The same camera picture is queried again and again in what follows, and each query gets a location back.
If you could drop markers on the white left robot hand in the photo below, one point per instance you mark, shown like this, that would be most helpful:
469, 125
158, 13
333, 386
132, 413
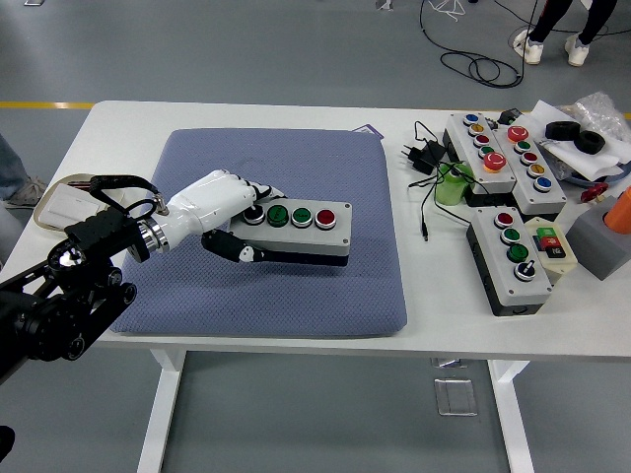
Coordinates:
212, 202

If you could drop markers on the grey four-button control box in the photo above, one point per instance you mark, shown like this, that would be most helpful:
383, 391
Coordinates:
522, 291
335, 237

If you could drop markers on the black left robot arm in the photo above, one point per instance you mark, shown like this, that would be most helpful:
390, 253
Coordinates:
49, 315

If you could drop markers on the five-button box with red mushroom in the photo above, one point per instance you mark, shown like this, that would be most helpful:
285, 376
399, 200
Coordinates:
463, 135
548, 198

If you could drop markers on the blue-grey woven mat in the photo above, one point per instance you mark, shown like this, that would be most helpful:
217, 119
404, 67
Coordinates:
320, 295

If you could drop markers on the purple edged card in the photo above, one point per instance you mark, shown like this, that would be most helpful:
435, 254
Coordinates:
372, 131

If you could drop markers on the person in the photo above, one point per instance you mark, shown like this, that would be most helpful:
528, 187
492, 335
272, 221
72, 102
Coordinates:
547, 20
10, 172

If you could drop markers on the black power adapter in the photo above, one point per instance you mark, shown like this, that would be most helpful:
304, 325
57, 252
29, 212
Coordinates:
424, 157

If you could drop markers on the white table leg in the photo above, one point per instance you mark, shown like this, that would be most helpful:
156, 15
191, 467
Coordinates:
158, 419
512, 424

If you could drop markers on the green tape roll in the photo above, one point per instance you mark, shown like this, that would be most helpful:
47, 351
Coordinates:
448, 192

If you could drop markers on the small black device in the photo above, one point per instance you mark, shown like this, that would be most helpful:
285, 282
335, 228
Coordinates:
509, 117

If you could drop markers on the metal floor socket plate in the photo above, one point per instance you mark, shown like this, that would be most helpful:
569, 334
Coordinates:
456, 396

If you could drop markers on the blue rimmed plate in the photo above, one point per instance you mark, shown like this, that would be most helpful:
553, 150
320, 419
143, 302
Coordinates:
577, 180

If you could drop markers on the white paper sheet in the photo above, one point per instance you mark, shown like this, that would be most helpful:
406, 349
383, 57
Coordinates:
591, 163

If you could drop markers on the grey block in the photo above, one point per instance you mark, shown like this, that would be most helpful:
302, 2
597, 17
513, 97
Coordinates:
591, 241

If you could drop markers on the red valve knob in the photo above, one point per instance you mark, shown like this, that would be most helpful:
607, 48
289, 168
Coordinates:
594, 191

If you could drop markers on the clear bubble wrap bag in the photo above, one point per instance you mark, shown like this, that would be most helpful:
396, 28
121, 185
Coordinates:
599, 111

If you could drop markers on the orange cylinder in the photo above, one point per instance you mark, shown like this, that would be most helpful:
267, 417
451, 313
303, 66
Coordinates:
621, 214

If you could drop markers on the beige tray with white switch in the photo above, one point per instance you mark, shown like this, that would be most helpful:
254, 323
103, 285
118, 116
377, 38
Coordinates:
64, 207

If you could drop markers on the cream three-button switch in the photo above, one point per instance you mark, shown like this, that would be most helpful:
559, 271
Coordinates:
562, 264

